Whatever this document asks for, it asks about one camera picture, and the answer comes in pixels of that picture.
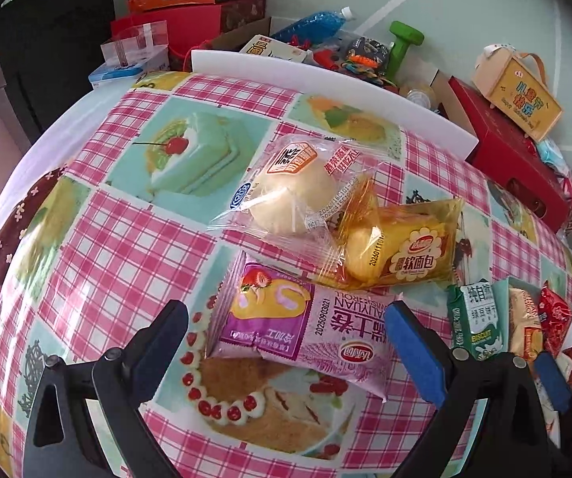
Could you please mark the brown cardboard box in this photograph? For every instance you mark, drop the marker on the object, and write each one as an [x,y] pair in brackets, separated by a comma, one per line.
[236,37]

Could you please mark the white yellow card box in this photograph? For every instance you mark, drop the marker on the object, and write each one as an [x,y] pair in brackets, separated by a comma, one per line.
[271,50]

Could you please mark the green white biscuit packet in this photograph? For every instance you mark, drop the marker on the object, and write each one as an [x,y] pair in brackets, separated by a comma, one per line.
[475,323]

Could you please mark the green dumbbell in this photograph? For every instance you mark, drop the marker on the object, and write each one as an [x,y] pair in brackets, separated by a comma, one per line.
[402,45]

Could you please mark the small clear jar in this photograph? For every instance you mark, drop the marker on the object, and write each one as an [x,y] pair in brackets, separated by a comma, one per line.
[417,95]

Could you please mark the dark red box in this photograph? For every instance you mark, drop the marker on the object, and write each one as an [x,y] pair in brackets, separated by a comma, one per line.
[243,12]

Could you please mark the large red snack packet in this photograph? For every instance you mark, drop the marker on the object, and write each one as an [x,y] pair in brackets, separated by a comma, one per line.
[554,318]

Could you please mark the pink checkered cake tablecloth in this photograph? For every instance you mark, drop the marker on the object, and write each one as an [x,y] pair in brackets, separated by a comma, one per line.
[131,239]

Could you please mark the dark cabinet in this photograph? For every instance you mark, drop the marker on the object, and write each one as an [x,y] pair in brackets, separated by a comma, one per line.
[52,45]

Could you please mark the yellow soft bread packet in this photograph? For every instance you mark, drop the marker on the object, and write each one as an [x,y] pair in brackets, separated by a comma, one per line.
[410,254]

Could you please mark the beige orange cake packet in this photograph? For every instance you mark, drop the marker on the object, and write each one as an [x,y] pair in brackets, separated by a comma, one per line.
[524,323]

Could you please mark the red paper bag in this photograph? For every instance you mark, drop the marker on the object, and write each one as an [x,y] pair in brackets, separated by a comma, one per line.
[191,30]

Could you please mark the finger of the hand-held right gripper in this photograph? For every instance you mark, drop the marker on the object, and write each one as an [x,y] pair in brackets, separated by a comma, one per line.
[554,383]

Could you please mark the blue plastic bottle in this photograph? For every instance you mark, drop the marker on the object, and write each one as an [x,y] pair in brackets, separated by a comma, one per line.
[315,24]

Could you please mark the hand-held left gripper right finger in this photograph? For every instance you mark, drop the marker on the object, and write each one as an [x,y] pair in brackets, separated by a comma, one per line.
[415,353]

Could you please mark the light blue packet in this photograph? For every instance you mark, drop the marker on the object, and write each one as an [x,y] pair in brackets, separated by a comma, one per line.
[552,154]

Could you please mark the purple swiss roll packet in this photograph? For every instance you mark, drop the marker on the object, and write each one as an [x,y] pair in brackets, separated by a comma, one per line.
[291,323]

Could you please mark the red flat box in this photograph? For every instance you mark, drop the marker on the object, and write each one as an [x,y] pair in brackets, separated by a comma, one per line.
[509,159]

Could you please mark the clear steamed bun packet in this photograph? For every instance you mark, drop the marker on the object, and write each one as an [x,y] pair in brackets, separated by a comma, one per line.
[286,194]

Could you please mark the clear plastic box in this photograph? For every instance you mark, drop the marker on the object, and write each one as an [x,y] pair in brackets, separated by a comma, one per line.
[134,42]

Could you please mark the pile of small toys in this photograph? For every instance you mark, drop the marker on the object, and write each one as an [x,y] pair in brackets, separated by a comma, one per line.
[360,57]

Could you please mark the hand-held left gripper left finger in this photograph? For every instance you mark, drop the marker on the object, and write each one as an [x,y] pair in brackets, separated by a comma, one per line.
[161,341]

